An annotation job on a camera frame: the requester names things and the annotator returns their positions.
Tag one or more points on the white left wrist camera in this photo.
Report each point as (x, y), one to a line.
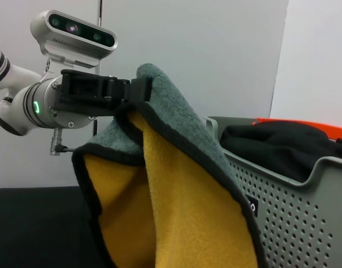
(76, 39)

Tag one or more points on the grey perforated storage basket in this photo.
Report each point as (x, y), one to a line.
(293, 223)

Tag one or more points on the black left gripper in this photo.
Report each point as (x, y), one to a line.
(81, 106)

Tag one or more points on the black tablecloth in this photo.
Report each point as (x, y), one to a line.
(34, 223)

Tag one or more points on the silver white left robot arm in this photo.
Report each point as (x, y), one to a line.
(20, 97)

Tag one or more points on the grey yellow towel black hem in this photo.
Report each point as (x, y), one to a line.
(187, 209)

